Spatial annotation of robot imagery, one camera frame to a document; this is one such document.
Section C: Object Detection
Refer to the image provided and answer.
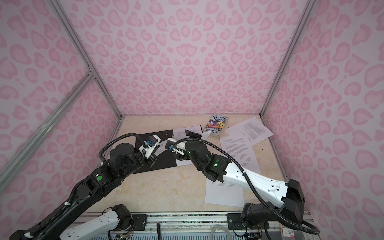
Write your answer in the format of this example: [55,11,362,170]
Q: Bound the centre right printed sheet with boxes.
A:
[205,180,244,207]

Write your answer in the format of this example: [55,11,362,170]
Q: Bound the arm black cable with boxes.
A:
[98,132,148,163]
[173,137,320,235]

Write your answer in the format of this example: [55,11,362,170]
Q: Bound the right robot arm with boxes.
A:
[166,137,320,235]

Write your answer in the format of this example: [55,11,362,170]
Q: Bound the aluminium frame corner post left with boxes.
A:
[47,0,123,119]

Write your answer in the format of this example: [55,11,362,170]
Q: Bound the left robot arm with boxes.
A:
[9,141,159,240]

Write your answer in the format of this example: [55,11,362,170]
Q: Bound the aluminium frame corner post right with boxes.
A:
[260,0,319,121]

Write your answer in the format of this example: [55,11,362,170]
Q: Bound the right far printed sheet lower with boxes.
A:
[220,137,262,174]

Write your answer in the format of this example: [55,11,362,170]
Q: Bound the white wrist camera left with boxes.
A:
[142,135,161,148]

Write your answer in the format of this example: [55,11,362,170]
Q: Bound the blue and black file folder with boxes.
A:
[131,127,203,175]

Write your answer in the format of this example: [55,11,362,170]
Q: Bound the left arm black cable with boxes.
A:
[98,132,148,163]

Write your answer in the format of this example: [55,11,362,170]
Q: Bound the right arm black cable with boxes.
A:
[173,137,320,235]

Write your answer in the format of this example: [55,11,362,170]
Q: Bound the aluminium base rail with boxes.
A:
[55,211,320,240]

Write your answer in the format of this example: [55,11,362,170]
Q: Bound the colourful treehouse book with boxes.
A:
[203,115,229,137]

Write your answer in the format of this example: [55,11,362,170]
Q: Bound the aluminium frame corner post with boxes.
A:
[260,0,319,121]
[47,0,123,119]

